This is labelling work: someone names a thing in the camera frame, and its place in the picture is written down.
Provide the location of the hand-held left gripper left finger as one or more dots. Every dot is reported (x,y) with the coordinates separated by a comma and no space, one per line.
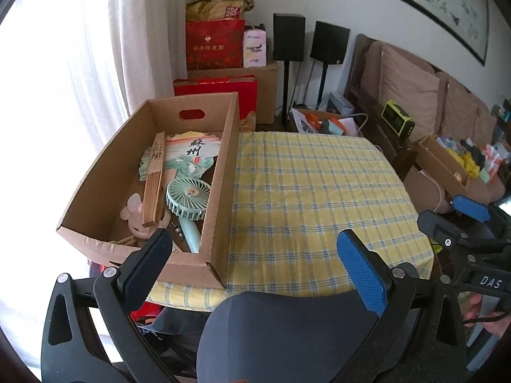
(145,259)

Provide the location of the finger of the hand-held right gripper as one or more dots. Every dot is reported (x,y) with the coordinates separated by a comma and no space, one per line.
(473,207)
(439,227)

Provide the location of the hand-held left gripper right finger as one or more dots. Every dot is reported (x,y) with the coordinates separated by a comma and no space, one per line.
(361,275)

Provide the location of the cream hair claw clip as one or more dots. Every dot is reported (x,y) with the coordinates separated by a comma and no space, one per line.
(125,241)

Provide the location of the pink handheld fan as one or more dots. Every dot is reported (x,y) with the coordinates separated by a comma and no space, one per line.
(133,211)

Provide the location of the teal handheld fan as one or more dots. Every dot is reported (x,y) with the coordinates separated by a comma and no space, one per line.
(187,197)

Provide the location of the floral paper bamboo folding fan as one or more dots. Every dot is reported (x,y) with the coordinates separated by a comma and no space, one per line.
(153,183)

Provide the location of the printed round paddle fan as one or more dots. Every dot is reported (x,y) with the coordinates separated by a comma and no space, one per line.
(191,147)

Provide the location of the person's right hand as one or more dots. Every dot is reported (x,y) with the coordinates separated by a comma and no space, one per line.
(473,307)

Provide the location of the small green toy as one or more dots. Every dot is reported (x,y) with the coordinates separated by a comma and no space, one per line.
(437,246)

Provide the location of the pile of colourful small packets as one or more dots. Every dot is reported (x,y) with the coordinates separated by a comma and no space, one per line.
(469,163)

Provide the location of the red plastic bag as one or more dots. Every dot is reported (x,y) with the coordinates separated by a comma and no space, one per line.
(145,311)

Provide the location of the small cardboard box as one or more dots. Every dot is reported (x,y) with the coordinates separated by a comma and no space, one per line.
(439,163)

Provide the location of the yellow checked tablecloth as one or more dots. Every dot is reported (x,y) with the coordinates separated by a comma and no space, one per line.
(311,207)

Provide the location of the brown sofa cushion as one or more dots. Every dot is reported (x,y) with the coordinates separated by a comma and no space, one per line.
(487,123)
(463,107)
(407,87)

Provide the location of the person's leg in grey trousers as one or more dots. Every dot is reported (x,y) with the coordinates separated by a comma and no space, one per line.
(287,335)

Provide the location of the green portable radio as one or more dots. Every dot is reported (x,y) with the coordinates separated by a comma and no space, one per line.
(395,115)

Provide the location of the teal orange gadget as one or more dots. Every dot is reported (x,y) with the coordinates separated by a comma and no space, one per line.
(331,127)

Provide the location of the dark wooden sofa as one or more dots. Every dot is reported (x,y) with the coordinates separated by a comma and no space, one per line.
(365,99)

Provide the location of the light blue box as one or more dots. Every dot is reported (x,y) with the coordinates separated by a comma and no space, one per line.
(341,103)

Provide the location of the beige printed bag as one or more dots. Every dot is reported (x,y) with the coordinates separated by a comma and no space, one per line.
(248,121)

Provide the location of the red gift box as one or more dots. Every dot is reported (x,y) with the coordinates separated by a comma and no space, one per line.
(235,87)

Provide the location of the large closed cardboard box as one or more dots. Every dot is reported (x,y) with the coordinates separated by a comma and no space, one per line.
(267,95)

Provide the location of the black speaker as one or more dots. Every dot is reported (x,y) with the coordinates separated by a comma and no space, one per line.
(288,38)
(329,42)

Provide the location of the red gift bag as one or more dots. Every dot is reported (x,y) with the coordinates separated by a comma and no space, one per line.
(213,46)

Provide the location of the white curtain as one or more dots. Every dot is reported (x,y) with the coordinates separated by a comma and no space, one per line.
(131,28)

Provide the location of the gold patterned gift bag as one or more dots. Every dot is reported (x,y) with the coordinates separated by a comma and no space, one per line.
(217,6)

